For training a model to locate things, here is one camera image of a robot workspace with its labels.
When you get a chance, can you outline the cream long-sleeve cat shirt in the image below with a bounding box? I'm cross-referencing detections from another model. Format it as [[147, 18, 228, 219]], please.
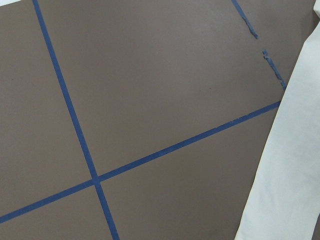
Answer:
[[233, 0, 320, 240]]

